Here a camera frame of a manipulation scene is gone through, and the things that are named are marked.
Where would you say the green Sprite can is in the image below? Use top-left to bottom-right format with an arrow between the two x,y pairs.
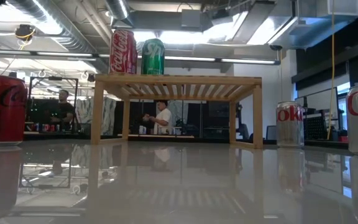
140,38 -> 166,75

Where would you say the red Coca-Cola Star Wars can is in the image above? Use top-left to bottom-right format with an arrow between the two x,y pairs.
108,29 -> 139,75

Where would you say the wooden slatted shelf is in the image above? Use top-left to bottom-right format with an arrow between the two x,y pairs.
90,73 -> 264,150

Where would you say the person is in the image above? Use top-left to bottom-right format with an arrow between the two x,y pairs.
142,99 -> 173,135
48,89 -> 76,133

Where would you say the long ceiling tube light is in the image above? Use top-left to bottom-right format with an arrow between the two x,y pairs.
212,57 -> 282,65

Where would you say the grey box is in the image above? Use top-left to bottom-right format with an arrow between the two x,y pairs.
265,124 -> 278,141

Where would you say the black perforated rack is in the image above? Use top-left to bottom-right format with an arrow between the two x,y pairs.
303,108 -> 331,141

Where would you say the red can with black script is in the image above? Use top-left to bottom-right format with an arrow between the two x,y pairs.
0,74 -> 29,147

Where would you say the short round silver duct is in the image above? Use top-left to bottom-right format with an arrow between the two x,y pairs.
105,0 -> 134,27

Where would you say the black workstation frame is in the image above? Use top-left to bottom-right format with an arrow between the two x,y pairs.
27,76 -> 80,139

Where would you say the long round silver air duct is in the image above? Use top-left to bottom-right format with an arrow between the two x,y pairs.
6,0 -> 98,54

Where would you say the rectangular silver air duct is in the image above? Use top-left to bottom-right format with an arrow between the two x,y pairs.
247,0 -> 358,50

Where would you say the black ceiling cable reel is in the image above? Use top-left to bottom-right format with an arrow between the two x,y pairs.
14,24 -> 36,41

